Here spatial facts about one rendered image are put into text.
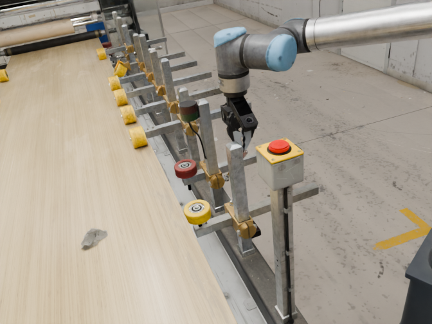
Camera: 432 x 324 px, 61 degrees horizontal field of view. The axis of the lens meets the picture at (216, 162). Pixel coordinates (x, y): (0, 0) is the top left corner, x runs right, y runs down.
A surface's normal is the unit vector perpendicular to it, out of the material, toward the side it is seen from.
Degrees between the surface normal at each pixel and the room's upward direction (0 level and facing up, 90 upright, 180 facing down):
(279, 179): 90
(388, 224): 0
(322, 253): 0
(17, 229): 0
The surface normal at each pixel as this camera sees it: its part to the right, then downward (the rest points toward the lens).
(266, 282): -0.13, -0.84
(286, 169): 0.35, 0.46
